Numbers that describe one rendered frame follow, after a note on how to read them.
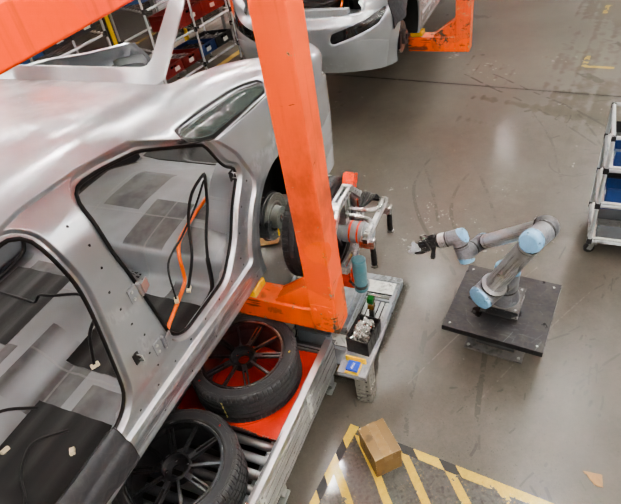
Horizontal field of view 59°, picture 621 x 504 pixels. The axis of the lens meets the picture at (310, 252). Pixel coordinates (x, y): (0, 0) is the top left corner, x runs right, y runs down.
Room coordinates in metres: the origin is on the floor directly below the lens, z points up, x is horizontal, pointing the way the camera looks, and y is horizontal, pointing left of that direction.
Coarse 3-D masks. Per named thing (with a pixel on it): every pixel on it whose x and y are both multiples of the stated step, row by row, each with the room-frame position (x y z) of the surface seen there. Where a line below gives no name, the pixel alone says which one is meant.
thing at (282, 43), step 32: (256, 0) 2.18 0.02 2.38; (288, 0) 2.15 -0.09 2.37; (256, 32) 2.20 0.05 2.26; (288, 32) 2.13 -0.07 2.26; (288, 64) 2.14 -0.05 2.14; (288, 96) 2.15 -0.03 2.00; (288, 128) 2.17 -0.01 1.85; (320, 128) 2.26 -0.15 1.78; (288, 160) 2.18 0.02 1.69; (320, 160) 2.21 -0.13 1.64; (288, 192) 2.20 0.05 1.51; (320, 192) 2.17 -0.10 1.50; (320, 224) 2.13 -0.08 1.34; (320, 256) 2.14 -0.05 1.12; (320, 288) 2.16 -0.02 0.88; (320, 320) 2.17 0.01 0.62
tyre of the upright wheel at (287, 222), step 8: (328, 176) 2.82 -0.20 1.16; (336, 176) 2.82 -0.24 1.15; (336, 184) 2.76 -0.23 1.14; (288, 208) 2.62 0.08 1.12; (288, 216) 2.59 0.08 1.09; (288, 224) 2.56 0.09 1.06; (288, 232) 2.54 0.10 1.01; (288, 240) 2.52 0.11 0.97; (288, 248) 2.50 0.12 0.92; (296, 248) 2.48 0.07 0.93; (288, 256) 2.50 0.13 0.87; (296, 256) 2.48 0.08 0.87; (344, 256) 2.74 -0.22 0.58; (288, 264) 2.51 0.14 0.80; (296, 264) 2.48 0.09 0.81; (296, 272) 2.53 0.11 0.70
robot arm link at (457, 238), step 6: (462, 228) 2.42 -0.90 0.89; (444, 234) 2.44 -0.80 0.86; (450, 234) 2.42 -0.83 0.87; (456, 234) 2.40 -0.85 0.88; (462, 234) 2.38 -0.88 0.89; (444, 240) 2.41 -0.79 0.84; (450, 240) 2.40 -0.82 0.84; (456, 240) 2.38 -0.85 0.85; (462, 240) 2.36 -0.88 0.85; (468, 240) 2.38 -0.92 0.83; (456, 246) 2.37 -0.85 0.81
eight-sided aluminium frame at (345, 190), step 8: (344, 184) 2.76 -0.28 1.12; (344, 192) 2.68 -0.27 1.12; (352, 192) 2.75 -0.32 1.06; (360, 192) 2.86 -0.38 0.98; (336, 200) 2.63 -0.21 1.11; (344, 200) 2.64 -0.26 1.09; (352, 200) 2.88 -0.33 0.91; (336, 208) 2.55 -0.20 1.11; (336, 216) 2.52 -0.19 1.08; (336, 224) 2.49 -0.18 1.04; (336, 232) 2.48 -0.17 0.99; (352, 248) 2.75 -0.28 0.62; (352, 256) 2.67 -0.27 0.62; (344, 264) 2.62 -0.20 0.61; (344, 272) 2.51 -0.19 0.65
